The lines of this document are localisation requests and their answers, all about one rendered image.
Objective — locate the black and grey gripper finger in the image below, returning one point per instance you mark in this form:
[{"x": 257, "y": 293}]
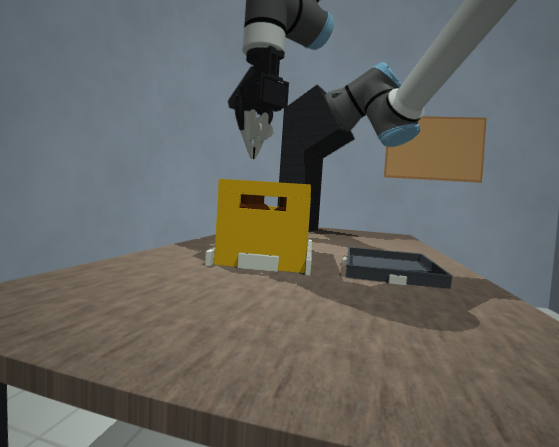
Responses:
[
  {"x": 267, "y": 131},
  {"x": 248, "y": 125}
]

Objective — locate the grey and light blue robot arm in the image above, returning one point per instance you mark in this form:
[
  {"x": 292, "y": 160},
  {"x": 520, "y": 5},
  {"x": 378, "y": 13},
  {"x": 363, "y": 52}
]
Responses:
[{"x": 395, "y": 117}]

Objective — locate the yellow bottle crate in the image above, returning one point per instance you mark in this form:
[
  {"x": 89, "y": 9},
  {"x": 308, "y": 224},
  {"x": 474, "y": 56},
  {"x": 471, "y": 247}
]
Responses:
[{"x": 266, "y": 232}]

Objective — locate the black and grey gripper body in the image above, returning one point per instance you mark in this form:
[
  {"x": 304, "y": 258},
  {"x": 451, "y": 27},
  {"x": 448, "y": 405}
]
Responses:
[{"x": 271, "y": 93}]

